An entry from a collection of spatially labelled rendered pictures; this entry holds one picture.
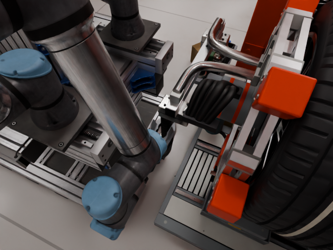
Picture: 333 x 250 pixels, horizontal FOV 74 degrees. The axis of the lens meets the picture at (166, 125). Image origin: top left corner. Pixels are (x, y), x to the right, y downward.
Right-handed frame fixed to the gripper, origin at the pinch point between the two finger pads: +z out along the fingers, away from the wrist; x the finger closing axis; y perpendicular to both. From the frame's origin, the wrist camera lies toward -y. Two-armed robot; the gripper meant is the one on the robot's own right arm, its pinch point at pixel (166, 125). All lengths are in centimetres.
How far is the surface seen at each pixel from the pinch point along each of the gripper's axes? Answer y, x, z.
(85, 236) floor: -83, 32, -41
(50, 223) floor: -83, 55, -44
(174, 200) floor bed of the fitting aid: -75, -6, -2
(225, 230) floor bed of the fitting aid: -75, -38, -5
